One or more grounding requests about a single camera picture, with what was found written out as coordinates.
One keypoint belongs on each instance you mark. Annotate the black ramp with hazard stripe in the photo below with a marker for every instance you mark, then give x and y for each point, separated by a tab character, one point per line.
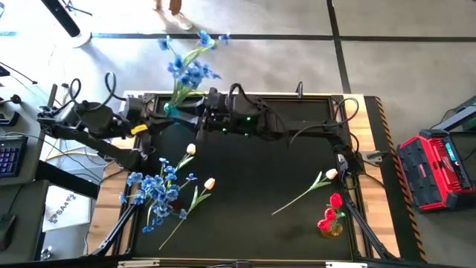
411	242

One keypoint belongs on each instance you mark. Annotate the white and black floor stand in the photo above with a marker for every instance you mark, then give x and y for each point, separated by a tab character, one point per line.
61	16

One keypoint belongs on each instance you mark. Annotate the person's foot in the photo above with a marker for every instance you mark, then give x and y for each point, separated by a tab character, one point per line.
158	4
180	16

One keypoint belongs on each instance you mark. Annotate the red and black toolbox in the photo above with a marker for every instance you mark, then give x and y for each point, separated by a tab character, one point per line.
427	175

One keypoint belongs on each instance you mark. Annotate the teal lattice vase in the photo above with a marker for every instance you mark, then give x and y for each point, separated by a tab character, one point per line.
170	109

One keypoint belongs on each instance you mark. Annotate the pale peach artificial tulip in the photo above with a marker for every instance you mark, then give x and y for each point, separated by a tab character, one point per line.
331	173
190	149
209	183

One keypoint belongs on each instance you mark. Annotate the red artificial tulip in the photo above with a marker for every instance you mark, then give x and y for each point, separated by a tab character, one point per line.
324	225
330	214
336	200

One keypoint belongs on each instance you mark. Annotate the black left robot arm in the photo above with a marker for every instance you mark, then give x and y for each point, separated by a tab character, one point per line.
108	149

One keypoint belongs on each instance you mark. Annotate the black desk support bar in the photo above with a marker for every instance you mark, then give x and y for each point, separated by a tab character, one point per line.
63	178

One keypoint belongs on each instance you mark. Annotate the silver metal bracket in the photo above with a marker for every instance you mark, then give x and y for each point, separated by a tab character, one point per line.
139	264

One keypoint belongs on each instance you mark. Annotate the yellow glass vase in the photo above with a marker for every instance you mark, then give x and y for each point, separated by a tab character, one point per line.
336	231

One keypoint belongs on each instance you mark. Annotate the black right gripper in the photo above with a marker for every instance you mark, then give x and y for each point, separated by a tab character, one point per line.
217	115

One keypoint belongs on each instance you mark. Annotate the dark metal cart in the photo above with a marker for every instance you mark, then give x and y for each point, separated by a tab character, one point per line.
457	115

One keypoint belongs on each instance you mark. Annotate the dark grey desk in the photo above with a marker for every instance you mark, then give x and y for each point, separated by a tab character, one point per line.
22	208

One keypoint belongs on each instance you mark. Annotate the black computer mouse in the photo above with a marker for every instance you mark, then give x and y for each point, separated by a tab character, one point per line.
6	232

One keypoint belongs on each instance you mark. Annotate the black computer keyboard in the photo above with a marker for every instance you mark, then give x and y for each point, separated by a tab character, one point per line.
11	156

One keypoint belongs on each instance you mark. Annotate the black diagonal frame strut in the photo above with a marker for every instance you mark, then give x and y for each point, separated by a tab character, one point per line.
366	231
115	232

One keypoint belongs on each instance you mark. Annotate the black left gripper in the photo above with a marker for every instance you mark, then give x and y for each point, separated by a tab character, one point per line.
143	113

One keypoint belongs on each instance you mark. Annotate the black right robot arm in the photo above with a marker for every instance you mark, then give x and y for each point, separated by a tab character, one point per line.
308	130

